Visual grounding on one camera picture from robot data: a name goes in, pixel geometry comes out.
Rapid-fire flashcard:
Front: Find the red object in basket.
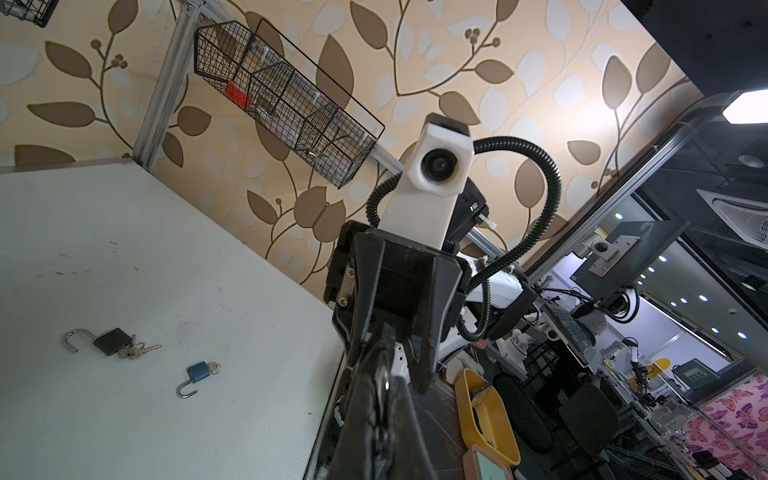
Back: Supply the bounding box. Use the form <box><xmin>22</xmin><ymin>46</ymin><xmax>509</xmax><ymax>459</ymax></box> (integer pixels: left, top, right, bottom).
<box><xmin>225</xmin><ymin>82</ymin><xmax>253</xmax><ymax>111</ymax></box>

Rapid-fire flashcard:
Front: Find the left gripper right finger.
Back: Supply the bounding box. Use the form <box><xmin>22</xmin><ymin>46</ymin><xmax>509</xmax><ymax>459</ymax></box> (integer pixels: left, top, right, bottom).
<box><xmin>386</xmin><ymin>376</ymin><xmax>437</xmax><ymax>480</ymax></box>

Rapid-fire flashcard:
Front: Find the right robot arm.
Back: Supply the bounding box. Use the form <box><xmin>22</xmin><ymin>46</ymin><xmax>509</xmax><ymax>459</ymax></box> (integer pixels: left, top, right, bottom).
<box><xmin>323</xmin><ymin>116</ymin><xmax>562</xmax><ymax>393</ymax></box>

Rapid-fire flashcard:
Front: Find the black padlock left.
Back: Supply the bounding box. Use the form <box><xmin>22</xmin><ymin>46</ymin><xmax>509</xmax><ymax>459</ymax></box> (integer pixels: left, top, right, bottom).
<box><xmin>372</xmin><ymin>341</ymin><xmax>394</xmax><ymax>438</ymax></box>

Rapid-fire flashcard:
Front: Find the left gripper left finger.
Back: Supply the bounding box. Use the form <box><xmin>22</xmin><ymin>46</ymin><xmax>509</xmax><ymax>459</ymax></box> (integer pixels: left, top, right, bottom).
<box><xmin>327</xmin><ymin>348</ymin><xmax>384</xmax><ymax>480</ymax></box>

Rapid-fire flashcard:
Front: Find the side wire basket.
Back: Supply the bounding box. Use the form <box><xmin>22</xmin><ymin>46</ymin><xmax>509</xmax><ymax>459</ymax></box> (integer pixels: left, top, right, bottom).
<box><xmin>194</xmin><ymin>19</ymin><xmax>385</xmax><ymax>188</ymax></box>

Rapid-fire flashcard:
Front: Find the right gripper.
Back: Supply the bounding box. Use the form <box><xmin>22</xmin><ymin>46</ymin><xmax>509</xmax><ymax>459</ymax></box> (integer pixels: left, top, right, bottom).
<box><xmin>323</xmin><ymin>220</ymin><xmax>472</xmax><ymax>394</ymax></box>

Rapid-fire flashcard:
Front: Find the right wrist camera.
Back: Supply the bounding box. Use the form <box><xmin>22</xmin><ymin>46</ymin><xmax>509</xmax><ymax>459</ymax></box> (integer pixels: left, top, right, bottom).
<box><xmin>378</xmin><ymin>113</ymin><xmax>474</xmax><ymax>250</ymax></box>

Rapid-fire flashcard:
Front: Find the back wire basket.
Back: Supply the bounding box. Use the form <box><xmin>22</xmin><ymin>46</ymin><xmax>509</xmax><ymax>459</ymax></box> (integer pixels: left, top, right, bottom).
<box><xmin>0</xmin><ymin>0</ymin><xmax>59</xmax><ymax>28</ymax></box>

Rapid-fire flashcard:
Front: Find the blue padlock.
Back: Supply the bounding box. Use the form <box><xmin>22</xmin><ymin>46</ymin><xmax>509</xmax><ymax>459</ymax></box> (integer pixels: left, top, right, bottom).
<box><xmin>176</xmin><ymin>361</ymin><xmax>222</xmax><ymax>399</ymax></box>

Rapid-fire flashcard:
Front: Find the yellow tray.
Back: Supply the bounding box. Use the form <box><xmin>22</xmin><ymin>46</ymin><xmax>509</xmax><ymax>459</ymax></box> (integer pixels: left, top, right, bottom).
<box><xmin>454</xmin><ymin>369</ymin><xmax>521</xmax><ymax>467</ymax></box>

